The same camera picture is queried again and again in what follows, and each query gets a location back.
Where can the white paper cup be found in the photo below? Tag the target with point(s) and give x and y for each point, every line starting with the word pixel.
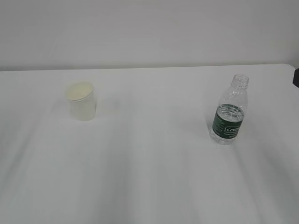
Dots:
pixel 82 101

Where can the clear green-label water bottle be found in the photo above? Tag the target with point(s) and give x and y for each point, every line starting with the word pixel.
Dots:
pixel 230 111

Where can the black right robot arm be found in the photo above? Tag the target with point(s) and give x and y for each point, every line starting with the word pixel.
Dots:
pixel 296 78

